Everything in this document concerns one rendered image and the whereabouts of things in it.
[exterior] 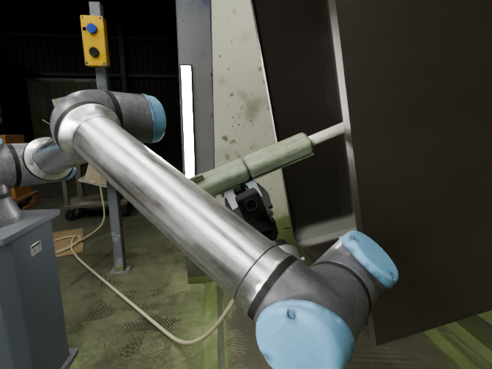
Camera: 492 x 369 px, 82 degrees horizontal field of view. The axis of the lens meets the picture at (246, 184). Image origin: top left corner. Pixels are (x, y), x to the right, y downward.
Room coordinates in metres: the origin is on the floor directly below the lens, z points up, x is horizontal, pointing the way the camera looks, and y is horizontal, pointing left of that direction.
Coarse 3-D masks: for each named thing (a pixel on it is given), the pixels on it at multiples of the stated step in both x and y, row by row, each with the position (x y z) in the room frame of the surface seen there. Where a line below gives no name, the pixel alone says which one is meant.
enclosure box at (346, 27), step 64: (256, 0) 1.13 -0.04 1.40; (320, 0) 1.16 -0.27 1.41; (384, 0) 0.55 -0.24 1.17; (448, 0) 0.57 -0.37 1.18; (320, 64) 1.17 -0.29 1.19; (384, 64) 0.56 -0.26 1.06; (448, 64) 0.58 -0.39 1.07; (320, 128) 1.17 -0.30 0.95; (384, 128) 0.56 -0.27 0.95; (448, 128) 0.58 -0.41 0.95; (320, 192) 1.17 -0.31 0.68; (384, 192) 0.56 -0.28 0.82; (448, 192) 0.58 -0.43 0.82; (320, 256) 1.00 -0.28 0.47; (448, 256) 0.59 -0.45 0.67; (384, 320) 0.57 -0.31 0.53; (448, 320) 0.59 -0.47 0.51
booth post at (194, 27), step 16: (176, 0) 1.60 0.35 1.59; (192, 0) 1.61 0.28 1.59; (208, 0) 1.62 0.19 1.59; (176, 16) 1.60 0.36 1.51; (192, 16) 1.61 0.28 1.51; (208, 16) 1.62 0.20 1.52; (192, 32) 1.61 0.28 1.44; (208, 32) 1.62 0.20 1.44; (192, 48) 1.61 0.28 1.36; (208, 48) 1.62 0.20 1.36; (192, 64) 1.61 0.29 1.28; (208, 64) 1.62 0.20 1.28; (208, 80) 1.62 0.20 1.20; (208, 96) 1.62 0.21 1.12; (208, 112) 1.62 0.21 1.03; (208, 128) 1.62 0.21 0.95; (208, 144) 1.62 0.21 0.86; (208, 160) 1.62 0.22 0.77; (192, 272) 1.61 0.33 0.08
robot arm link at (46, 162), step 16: (112, 96) 0.62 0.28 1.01; (128, 96) 0.65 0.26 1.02; (144, 96) 0.69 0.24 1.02; (128, 112) 0.62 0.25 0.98; (144, 112) 0.66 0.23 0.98; (160, 112) 0.69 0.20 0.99; (128, 128) 0.63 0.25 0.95; (144, 128) 0.66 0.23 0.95; (160, 128) 0.70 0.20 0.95; (16, 144) 0.97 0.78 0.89; (32, 144) 0.95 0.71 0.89; (48, 144) 0.86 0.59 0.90; (32, 160) 0.93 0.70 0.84; (48, 160) 0.88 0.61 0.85; (64, 160) 0.84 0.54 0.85; (32, 176) 0.95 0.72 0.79; (48, 176) 0.95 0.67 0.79; (64, 176) 1.05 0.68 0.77
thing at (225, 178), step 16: (336, 128) 0.65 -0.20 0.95; (272, 144) 0.65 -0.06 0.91; (288, 144) 0.63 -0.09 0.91; (304, 144) 0.63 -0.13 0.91; (240, 160) 0.63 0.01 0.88; (256, 160) 0.62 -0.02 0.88; (272, 160) 0.62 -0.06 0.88; (288, 160) 0.63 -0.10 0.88; (192, 176) 0.60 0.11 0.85; (208, 176) 0.61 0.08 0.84; (224, 176) 0.60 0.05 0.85; (240, 176) 0.61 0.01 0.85; (256, 176) 0.63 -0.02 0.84; (208, 192) 0.60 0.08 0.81; (224, 192) 0.62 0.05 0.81; (240, 192) 0.65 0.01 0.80
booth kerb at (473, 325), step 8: (464, 320) 1.14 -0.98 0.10; (472, 320) 1.10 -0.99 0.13; (480, 320) 1.07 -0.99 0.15; (488, 320) 1.04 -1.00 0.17; (464, 328) 1.13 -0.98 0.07; (472, 328) 1.09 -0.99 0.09; (480, 328) 1.06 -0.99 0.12; (488, 328) 1.03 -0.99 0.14; (480, 336) 1.05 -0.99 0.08; (488, 336) 1.02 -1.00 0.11; (488, 344) 1.02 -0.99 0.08
